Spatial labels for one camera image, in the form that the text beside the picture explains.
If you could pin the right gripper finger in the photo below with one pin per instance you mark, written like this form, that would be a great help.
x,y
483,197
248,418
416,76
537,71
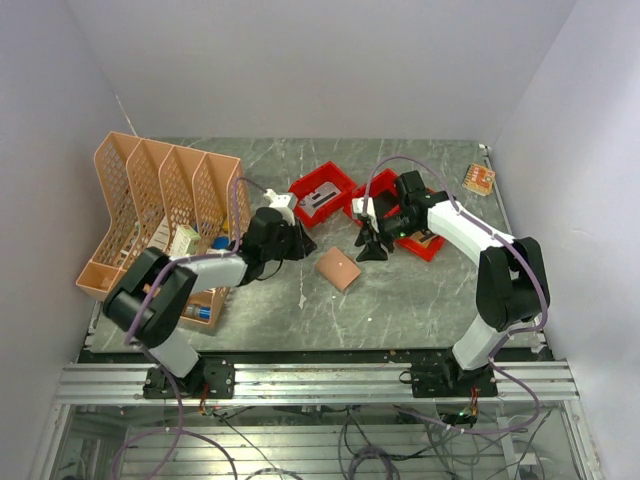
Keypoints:
x,y
366,235
373,252

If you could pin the white credit card stack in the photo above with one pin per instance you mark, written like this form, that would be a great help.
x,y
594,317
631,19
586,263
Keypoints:
x,y
320,197

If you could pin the brown item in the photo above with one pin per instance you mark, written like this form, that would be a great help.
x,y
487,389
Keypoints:
x,y
423,237

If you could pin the orange spiral notepad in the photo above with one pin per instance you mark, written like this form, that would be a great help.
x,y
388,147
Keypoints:
x,y
479,179

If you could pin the peach file organizer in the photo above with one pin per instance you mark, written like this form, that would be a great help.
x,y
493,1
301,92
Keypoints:
x,y
145,180

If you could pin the green white carton box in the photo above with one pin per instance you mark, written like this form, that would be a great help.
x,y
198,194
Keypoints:
x,y
185,242

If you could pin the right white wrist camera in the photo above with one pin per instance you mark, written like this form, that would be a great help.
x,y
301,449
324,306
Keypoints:
x,y
363,207

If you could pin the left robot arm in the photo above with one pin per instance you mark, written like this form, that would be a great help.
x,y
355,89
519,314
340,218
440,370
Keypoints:
x,y
150,298

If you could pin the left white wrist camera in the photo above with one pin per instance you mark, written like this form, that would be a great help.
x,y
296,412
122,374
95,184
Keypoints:
x,y
284,203

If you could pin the red bin front pair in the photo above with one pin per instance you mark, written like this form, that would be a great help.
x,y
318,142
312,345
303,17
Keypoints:
x,y
383,193

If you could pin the white ruler card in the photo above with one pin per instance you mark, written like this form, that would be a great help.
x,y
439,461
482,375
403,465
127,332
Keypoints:
x,y
160,237

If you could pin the yellow blue toy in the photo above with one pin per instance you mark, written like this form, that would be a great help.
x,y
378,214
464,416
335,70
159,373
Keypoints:
x,y
223,239

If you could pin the red bin with cards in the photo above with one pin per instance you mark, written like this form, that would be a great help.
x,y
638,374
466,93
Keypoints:
x,y
327,172

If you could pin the red bin pair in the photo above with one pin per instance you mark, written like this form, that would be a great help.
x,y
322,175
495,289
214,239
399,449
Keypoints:
x,y
426,253
383,193

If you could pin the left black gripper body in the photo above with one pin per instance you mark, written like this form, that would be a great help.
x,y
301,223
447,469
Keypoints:
x,y
289,245

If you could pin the aluminium rail frame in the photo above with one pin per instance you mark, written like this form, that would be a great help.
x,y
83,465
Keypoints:
x,y
315,384

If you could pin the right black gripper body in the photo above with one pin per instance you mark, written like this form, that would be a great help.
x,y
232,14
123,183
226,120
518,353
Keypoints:
x,y
393,228

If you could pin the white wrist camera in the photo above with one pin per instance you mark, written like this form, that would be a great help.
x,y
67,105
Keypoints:
x,y
284,203
363,207

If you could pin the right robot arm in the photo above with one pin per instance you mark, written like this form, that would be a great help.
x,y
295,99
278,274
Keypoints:
x,y
511,290

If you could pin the brown leather card holder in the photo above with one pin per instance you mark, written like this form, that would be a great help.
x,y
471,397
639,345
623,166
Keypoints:
x,y
337,268

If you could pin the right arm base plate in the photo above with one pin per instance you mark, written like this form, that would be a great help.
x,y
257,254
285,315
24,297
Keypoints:
x,y
444,380

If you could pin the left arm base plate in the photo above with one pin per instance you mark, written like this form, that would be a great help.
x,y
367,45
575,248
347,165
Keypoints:
x,y
211,379

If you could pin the blue capped bottle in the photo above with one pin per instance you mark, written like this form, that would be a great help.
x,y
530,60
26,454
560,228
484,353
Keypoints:
x,y
197,313

